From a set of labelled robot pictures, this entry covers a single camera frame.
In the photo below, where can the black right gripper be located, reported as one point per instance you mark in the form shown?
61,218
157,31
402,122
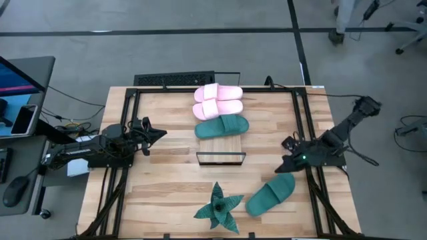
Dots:
307,153

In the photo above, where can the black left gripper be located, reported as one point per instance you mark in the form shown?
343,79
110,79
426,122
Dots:
136,135

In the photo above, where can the green slide sandal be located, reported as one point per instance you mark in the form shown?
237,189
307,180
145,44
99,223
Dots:
270,193
221,127

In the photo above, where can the pink slide sandal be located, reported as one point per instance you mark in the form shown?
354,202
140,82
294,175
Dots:
218,92
218,109

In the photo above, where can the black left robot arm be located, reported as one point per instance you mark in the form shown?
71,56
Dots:
83,146

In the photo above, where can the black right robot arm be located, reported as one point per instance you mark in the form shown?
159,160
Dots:
343,126

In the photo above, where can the white box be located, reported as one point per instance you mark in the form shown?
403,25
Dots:
76,169

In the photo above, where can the snake plant in white pot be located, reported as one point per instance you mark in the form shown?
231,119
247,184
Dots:
218,208

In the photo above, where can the grey chair base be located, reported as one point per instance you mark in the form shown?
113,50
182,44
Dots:
413,128

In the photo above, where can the black caster wheel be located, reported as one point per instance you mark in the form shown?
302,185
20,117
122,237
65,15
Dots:
45,214

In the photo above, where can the smartphone with dark screen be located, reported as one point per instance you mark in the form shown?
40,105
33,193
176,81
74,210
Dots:
23,120

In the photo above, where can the grey office desk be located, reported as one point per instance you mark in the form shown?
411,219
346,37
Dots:
41,71

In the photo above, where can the light blue desk pad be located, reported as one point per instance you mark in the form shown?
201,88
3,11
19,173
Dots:
6,131

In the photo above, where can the black computer mouse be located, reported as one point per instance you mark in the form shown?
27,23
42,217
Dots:
15,191

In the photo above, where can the person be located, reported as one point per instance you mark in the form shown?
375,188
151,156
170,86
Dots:
343,16

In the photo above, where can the black keyboard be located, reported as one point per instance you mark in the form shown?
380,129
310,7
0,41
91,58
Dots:
4,165

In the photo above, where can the black monitor stand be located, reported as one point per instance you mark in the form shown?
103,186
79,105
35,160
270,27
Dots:
4,115

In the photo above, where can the black computer monitor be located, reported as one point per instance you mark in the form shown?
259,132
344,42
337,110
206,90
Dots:
13,81

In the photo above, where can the office chair with grey base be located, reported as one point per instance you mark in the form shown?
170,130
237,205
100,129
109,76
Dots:
413,26

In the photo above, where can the black metal frame rig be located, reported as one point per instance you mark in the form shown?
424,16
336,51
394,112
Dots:
166,90

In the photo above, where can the wooden shelf with black frame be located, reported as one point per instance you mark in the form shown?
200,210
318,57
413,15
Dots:
220,148

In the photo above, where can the small black camera box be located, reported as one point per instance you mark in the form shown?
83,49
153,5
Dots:
251,235

